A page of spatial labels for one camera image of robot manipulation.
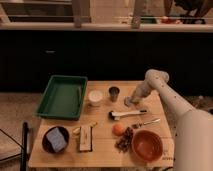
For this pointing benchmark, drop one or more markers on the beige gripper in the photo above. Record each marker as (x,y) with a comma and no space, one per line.
(136,97)

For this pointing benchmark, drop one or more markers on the grey-blue towel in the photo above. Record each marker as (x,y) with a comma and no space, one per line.
(128,101)

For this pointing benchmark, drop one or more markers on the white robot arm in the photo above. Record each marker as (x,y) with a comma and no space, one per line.
(193,146)

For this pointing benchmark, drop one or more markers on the red bowl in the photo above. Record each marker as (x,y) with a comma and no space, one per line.
(147,146)

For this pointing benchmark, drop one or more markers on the black bowl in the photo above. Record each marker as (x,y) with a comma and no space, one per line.
(47,145)

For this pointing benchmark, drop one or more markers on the metal cup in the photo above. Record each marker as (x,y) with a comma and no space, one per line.
(114,92)

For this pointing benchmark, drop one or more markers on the orange fruit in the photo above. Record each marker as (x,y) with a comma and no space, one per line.
(118,129)

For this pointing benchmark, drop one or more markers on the white cup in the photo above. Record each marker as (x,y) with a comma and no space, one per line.
(95,98)

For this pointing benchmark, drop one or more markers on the dark grape bunch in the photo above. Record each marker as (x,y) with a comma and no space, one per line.
(124,142)

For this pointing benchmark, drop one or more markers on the wooden block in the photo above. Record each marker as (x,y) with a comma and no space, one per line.
(85,139)

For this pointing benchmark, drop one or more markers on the banana piece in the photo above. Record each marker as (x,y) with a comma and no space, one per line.
(76,130)

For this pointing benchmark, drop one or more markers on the green plastic tray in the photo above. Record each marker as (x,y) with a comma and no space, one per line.
(63,98)

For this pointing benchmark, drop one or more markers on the blue sponge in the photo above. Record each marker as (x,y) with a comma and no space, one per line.
(56,139)

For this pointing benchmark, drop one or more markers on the black stand left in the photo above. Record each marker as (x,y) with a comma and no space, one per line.
(24,145)

